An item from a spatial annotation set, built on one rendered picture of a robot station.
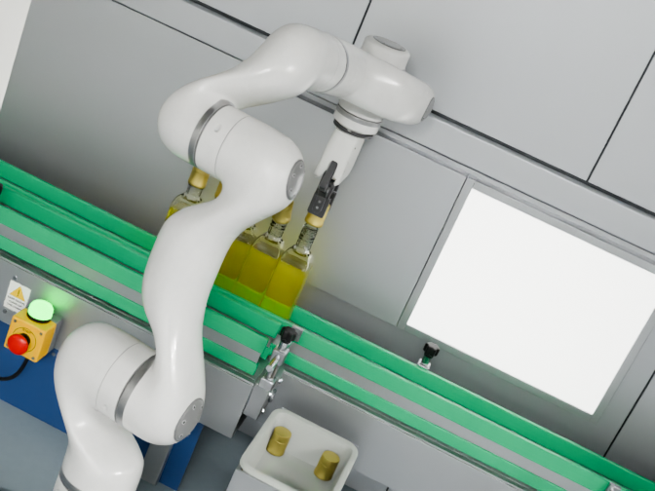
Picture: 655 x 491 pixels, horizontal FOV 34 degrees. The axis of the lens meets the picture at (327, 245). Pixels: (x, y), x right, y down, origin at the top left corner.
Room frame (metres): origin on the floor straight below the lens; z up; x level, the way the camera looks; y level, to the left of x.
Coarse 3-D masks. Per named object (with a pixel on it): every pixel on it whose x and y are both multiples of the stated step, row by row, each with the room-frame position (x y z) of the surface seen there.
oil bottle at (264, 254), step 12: (264, 240) 1.84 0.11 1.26; (276, 240) 1.85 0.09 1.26; (252, 252) 1.83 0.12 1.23; (264, 252) 1.83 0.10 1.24; (276, 252) 1.83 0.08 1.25; (252, 264) 1.83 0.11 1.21; (264, 264) 1.83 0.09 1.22; (276, 264) 1.84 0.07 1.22; (240, 276) 1.84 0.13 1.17; (252, 276) 1.83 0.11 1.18; (264, 276) 1.83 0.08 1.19; (240, 288) 1.83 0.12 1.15; (252, 288) 1.83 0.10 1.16; (264, 288) 1.83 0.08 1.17; (252, 300) 1.83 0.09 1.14
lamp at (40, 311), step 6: (36, 300) 1.71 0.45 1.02; (42, 300) 1.72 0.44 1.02; (30, 306) 1.70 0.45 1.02; (36, 306) 1.69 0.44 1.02; (42, 306) 1.70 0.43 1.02; (48, 306) 1.71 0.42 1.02; (30, 312) 1.69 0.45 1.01; (36, 312) 1.69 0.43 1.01; (42, 312) 1.69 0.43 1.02; (48, 312) 1.70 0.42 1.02; (30, 318) 1.69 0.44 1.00; (36, 318) 1.69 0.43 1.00; (42, 318) 1.69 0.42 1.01; (48, 318) 1.70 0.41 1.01
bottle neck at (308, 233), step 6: (306, 228) 1.84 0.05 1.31; (312, 228) 1.87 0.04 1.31; (300, 234) 1.85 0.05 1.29; (306, 234) 1.84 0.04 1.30; (312, 234) 1.84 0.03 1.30; (300, 240) 1.84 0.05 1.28; (306, 240) 1.84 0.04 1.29; (312, 240) 1.85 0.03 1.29; (300, 246) 1.84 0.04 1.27; (306, 246) 1.84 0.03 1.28; (306, 252) 1.85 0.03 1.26
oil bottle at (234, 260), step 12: (252, 228) 1.86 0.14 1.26; (240, 240) 1.84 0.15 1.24; (252, 240) 1.85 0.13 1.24; (228, 252) 1.84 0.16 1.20; (240, 252) 1.84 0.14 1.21; (228, 264) 1.84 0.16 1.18; (240, 264) 1.84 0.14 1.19; (216, 276) 1.84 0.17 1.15; (228, 276) 1.84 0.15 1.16; (228, 288) 1.84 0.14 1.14
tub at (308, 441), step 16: (272, 416) 1.68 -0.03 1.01; (288, 416) 1.72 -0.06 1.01; (272, 432) 1.70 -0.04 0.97; (304, 432) 1.71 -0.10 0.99; (320, 432) 1.71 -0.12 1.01; (256, 448) 1.59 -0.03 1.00; (288, 448) 1.71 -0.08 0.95; (304, 448) 1.71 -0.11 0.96; (320, 448) 1.70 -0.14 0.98; (336, 448) 1.70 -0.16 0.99; (352, 448) 1.69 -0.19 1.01; (240, 464) 1.52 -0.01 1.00; (256, 464) 1.63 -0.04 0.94; (272, 464) 1.65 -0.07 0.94; (288, 464) 1.67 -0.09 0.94; (304, 464) 1.69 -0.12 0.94; (352, 464) 1.65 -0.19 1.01; (272, 480) 1.50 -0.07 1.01; (288, 480) 1.62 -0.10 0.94; (304, 480) 1.64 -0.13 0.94; (320, 480) 1.66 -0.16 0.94; (336, 480) 1.61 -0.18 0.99
